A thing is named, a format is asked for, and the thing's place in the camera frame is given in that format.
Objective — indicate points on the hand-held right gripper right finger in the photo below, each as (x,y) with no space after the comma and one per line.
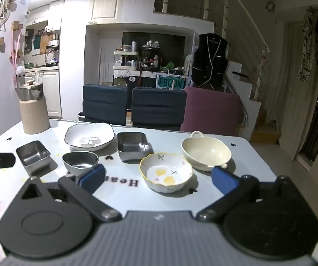
(224,180)

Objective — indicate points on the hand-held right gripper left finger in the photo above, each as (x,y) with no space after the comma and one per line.
(92,176)

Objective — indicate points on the large square steel container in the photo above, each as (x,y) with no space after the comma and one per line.
(132,145)

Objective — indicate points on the round steel bowl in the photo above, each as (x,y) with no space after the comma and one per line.
(80,162)

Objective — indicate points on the small square steel container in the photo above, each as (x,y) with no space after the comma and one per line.
(33,155)

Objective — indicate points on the white plate with dark rim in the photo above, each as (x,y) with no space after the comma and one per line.
(89,135)

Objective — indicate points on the beige canister with metal lid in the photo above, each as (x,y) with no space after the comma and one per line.
(34,113)

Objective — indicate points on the floral scalloped bowl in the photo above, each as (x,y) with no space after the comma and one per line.
(166,174)

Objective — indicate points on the grey trash bin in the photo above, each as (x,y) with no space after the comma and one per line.
(80,117)

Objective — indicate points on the wooden step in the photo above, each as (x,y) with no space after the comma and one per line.
(265,135)

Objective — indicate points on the mauve chair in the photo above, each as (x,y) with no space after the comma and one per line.
(211,110)

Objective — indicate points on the dark blue chair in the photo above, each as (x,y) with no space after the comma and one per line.
(105,104)
(157,106)

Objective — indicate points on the white kitchen base cabinets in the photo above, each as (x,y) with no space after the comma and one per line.
(49,91)

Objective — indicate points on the pink ribbon with pompom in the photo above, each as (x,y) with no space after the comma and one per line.
(19,70)

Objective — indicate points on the white staircase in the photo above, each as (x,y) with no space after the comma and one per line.
(242,88)

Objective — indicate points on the white curtain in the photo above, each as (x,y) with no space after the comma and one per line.
(289,94)

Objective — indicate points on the teal sign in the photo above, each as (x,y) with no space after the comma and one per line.
(171,83)

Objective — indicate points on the coffee maker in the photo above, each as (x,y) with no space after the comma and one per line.
(52,52)

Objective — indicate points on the black vest with white trim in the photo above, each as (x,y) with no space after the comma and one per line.
(210,61)

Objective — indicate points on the white shelf cart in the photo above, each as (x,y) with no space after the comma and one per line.
(125,61)

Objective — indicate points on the floral curtain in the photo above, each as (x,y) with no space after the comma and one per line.
(308,50)

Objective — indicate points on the stair railing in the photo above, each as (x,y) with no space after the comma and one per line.
(231,11)

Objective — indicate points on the white kitchen wall cabinet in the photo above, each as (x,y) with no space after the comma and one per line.
(55,15)

